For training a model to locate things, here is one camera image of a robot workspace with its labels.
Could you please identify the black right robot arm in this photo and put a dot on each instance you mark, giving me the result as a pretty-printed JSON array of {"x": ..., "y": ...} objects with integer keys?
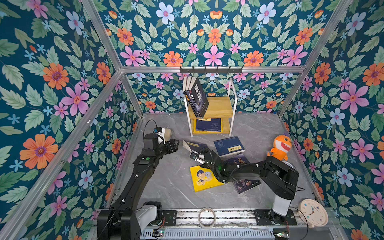
[{"x": 280, "y": 177}]

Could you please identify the clear tape roll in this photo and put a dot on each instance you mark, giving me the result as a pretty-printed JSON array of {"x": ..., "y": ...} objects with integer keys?
[{"x": 207, "y": 218}]

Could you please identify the wooden white-frame bookshelf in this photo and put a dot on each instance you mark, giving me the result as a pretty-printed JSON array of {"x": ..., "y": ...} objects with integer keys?
[{"x": 223, "y": 108}]

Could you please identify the black hook rail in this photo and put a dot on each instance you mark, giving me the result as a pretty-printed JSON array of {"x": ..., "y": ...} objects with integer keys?
[{"x": 210, "y": 70}]

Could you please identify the black book on shelf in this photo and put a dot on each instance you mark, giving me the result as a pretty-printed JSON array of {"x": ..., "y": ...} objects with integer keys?
[{"x": 187, "y": 96}]

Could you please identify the white alarm clock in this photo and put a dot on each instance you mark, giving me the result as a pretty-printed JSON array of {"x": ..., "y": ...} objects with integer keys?
[{"x": 290, "y": 167}]

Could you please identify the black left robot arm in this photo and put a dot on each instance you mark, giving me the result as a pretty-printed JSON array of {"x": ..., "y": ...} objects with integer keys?
[{"x": 123, "y": 219}]

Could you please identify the blue yijing book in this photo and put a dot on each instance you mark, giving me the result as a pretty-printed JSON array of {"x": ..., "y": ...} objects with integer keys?
[{"x": 208, "y": 124}]

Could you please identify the navy book small label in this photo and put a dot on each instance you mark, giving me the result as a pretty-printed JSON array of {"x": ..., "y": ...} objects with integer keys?
[{"x": 229, "y": 147}]

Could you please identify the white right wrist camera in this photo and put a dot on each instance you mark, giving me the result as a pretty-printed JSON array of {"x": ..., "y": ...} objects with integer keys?
[{"x": 194, "y": 156}]

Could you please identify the dark blue yellow-label book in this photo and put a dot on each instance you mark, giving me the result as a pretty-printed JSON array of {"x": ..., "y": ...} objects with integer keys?
[{"x": 193, "y": 147}]

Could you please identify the black wolf cover book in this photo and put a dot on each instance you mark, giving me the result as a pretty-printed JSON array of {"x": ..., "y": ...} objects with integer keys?
[{"x": 196, "y": 96}]

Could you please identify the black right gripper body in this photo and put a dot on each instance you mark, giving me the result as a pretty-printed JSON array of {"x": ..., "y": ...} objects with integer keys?
[{"x": 206, "y": 165}]

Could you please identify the yellow cartoon cover book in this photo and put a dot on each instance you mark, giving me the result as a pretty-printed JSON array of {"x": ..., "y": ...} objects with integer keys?
[{"x": 203, "y": 179}]

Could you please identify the orange shark plush toy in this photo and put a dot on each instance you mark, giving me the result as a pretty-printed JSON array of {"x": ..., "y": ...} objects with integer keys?
[{"x": 281, "y": 146}]

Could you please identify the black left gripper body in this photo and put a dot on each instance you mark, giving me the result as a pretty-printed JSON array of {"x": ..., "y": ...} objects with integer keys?
[{"x": 166, "y": 148}]

